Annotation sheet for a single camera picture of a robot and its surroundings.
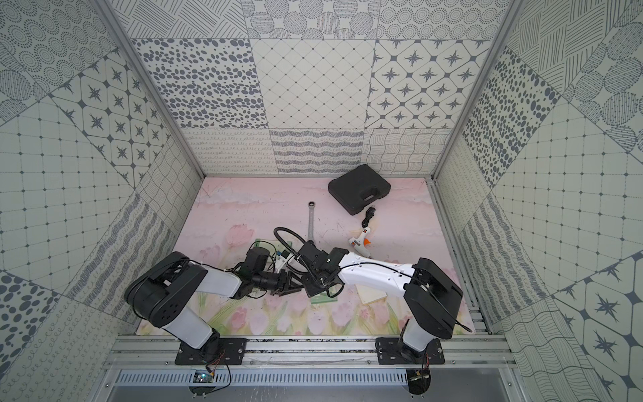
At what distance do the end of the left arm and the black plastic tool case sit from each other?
417 millimetres

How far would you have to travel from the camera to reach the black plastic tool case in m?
1.09

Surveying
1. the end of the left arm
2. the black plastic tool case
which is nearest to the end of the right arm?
the end of the left arm

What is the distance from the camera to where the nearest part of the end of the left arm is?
2.45 feet

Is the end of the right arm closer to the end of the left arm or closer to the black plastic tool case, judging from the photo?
the end of the left arm
